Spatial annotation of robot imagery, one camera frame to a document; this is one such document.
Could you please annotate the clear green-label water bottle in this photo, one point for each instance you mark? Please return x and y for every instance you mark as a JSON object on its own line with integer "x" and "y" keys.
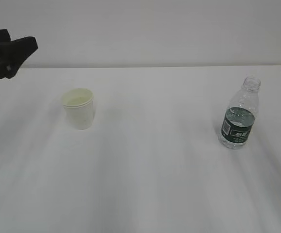
{"x": 240, "y": 114}

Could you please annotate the white paper cup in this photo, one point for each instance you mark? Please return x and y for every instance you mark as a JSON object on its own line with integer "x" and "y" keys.
{"x": 78, "y": 105}

